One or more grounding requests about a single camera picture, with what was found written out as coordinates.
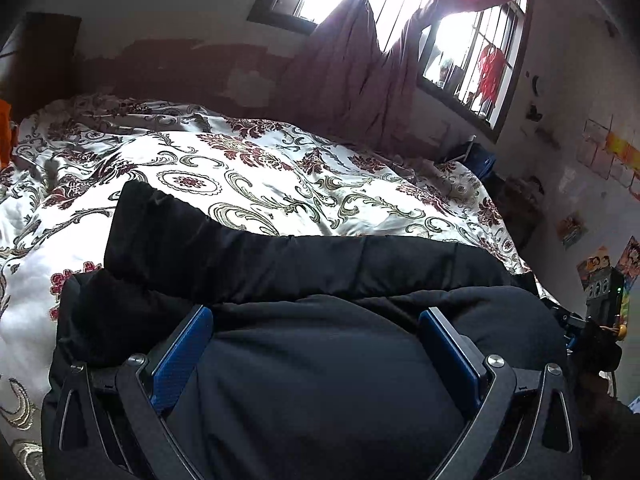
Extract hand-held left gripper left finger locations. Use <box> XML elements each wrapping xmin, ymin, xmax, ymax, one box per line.
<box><xmin>42</xmin><ymin>304</ymin><xmax>216</xmax><ymax>480</ymax></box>

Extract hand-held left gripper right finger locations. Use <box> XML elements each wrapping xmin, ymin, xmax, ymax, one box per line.
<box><xmin>418</xmin><ymin>306</ymin><xmax>584</xmax><ymax>480</ymax></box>

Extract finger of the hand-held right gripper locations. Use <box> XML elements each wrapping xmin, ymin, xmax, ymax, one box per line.
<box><xmin>541</xmin><ymin>299</ymin><xmax>587</xmax><ymax>352</ymax></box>

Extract large barred window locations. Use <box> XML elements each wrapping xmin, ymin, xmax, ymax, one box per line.
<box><xmin>372</xmin><ymin>0</ymin><xmax>536</xmax><ymax>145</ymax></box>

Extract wooden headboard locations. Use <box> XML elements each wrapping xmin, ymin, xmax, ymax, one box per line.
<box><xmin>0</xmin><ymin>11</ymin><xmax>83</xmax><ymax>123</ymax></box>

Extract blue cloth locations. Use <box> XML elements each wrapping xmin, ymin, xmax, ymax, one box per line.
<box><xmin>442</xmin><ymin>135</ymin><xmax>499</xmax><ymax>182</ymax></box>

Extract orange cyan brown pillow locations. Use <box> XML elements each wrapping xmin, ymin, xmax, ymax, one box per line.
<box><xmin>0</xmin><ymin>99</ymin><xmax>15</xmax><ymax>170</ymax></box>

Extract floral bed blanket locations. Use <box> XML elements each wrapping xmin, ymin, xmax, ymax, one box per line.
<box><xmin>0</xmin><ymin>91</ymin><xmax>538</xmax><ymax>480</ymax></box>

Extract black padded jacket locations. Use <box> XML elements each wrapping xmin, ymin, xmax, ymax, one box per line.
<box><xmin>40</xmin><ymin>180</ymin><xmax>583</xmax><ymax>480</ymax></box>

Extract yellow orange wall paper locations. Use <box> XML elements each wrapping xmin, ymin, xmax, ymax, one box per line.
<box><xmin>604</xmin><ymin>131</ymin><xmax>637</xmax><ymax>162</ymax></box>

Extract cartoon wall poster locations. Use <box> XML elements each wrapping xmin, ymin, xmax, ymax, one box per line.
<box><xmin>615</xmin><ymin>234</ymin><xmax>640</xmax><ymax>277</ymax></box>
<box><xmin>556</xmin><ymin>211</ymin><xmax>589</xmax><ymax>251</ymax></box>
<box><xmin>576</xmin><ymin>246</ymin><xmax>614</xmax><ymax>290</ymax></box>

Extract pink wall papers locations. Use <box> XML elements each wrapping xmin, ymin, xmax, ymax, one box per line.
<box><xmin>574</xmin><ymin>119</ymin><xmax>633</xmax><ymax>183</ymax></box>

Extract pink curtain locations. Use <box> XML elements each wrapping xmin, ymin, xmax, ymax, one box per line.
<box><xmin>280</xmin><ymin>0</ymin><xmax>481</xmax><ymax>158</ymax></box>

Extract red hanging ornament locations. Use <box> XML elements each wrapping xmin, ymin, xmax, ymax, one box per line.
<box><xmin>475</xmin><ymin>44</ymin><xmax>508</xmax><ymax>118</ymax></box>

